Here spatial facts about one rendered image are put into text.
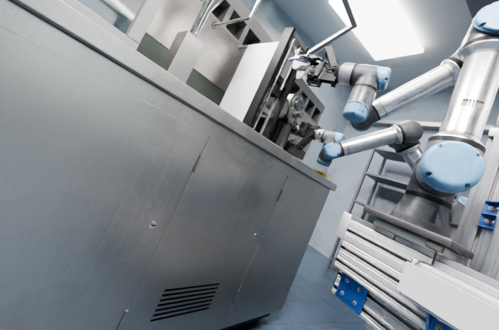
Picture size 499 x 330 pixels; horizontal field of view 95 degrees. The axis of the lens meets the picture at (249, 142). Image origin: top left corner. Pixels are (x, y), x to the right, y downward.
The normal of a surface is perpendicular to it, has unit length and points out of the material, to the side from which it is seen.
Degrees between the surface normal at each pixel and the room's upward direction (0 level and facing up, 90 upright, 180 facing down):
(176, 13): 90
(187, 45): 90
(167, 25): 90
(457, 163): 98
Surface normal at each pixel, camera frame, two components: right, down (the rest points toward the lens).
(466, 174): -0.51, -0.18
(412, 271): -0.75, -0.40
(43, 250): 0.68, 0.23
